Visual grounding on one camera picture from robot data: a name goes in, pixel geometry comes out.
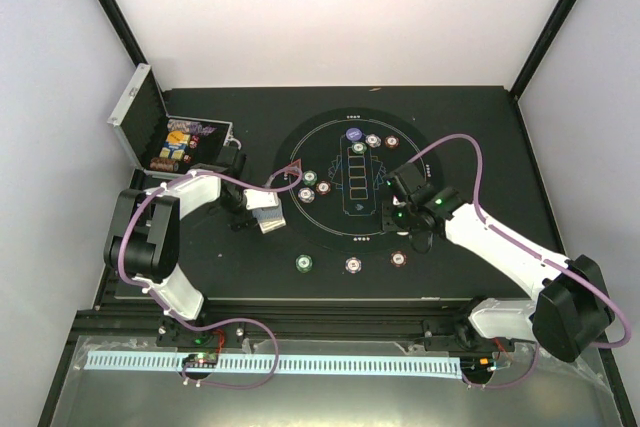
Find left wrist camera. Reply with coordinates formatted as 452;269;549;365
243;189;280;211

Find green poker chip stack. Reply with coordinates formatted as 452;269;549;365
295;254;313;273

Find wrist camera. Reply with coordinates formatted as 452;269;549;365
385;163;430;203
243;189;280;211

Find aluminium poker case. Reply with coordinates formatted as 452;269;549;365
108;63;246;179

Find black aluminium rail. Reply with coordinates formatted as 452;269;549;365
89;296;606;353

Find orange black poker chip stack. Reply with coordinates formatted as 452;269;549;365
390;251;407;267

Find brown chip row in case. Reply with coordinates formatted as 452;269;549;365
150;157;180;173

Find blue playing card deck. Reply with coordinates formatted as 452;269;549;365
252;206;286;234

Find blue chips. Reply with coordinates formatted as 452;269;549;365
365;134;382;148
297;187;315;204

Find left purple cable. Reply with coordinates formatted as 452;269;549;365
119;161;305;389

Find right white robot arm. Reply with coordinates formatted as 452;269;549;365
387;181;617;363

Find blue white poker chip stack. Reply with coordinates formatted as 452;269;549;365
345;257;362;274

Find round black poker mat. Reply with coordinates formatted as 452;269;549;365
275;108;429;255

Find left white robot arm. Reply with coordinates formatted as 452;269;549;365
104;168;263;346

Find red triangular marker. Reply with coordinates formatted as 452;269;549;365
284;159;304;178

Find white slotted cable duct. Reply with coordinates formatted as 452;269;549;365
84;350;464;379

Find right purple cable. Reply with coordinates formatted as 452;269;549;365
413;133;632;391

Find yellow blue card box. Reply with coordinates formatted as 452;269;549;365
159;130;191;161

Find purple chip row in case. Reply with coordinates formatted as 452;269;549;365
167;118;216;136

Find purple cable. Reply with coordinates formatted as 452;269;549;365
119;161;305;389
413;133;632;391

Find purple round button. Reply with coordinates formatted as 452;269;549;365
345;127;363;142

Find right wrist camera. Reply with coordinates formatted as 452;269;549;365
385;163;430;203

